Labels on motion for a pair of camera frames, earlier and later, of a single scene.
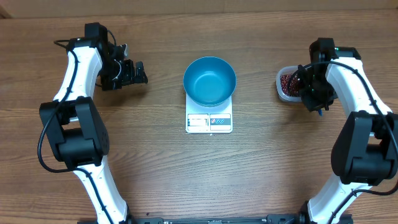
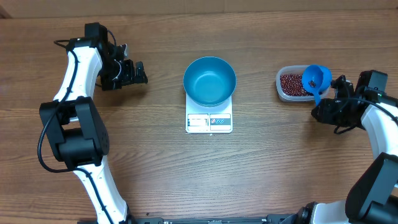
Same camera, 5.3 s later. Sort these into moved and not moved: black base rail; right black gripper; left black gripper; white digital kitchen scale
Moved: right black gripper
Not moved: white digital kitchen scale; black base rail; left black gripper
